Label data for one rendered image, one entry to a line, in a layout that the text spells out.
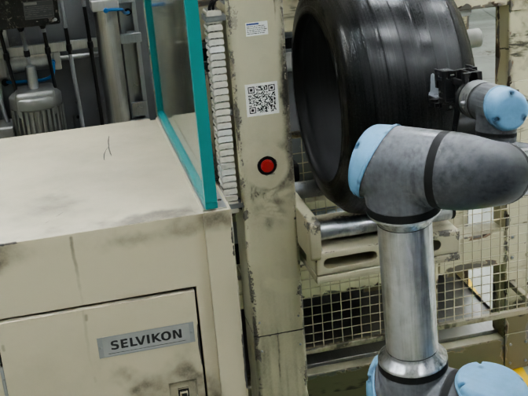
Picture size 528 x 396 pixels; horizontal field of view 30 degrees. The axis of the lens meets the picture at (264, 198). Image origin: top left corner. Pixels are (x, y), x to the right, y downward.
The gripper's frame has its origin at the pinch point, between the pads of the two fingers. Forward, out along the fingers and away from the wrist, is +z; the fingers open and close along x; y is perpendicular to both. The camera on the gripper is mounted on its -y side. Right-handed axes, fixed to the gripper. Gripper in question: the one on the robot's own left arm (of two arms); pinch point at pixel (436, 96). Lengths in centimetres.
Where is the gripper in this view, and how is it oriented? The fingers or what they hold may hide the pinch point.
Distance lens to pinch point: 213.0
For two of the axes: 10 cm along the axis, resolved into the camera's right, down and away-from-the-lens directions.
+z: -2.2, -2.3, 9.5
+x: -9.7, 1.6, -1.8
